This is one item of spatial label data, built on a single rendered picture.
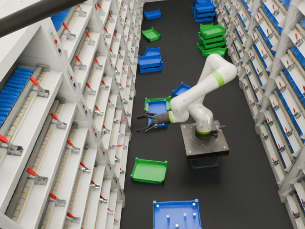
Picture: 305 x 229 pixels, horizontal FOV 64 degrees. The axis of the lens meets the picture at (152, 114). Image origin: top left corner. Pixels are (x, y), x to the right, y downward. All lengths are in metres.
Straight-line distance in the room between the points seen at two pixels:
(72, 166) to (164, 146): 1.39
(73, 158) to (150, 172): 1.18
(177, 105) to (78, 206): 0.87
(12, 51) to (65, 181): 0.61
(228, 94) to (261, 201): 1.30
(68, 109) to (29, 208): 0.48
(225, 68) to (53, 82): 1.14
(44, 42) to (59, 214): 0.69
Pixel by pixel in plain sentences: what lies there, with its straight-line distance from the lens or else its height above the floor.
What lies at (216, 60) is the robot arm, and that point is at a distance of 1.87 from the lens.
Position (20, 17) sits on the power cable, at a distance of 0.45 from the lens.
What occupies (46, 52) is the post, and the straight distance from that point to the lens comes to 1.11.
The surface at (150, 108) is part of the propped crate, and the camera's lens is 2.74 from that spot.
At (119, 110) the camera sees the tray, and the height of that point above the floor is 0.47.
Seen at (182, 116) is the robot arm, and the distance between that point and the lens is 1.76.
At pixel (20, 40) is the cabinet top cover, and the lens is 0.92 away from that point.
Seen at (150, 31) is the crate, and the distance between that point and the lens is 4.35.
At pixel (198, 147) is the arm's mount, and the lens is 2.02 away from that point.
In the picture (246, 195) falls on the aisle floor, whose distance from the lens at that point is 2.26.
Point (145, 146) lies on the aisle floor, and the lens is 2.50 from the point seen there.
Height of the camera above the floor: 1.98
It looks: 46 degrees down
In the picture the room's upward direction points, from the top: 9 degrees counter-clockwise
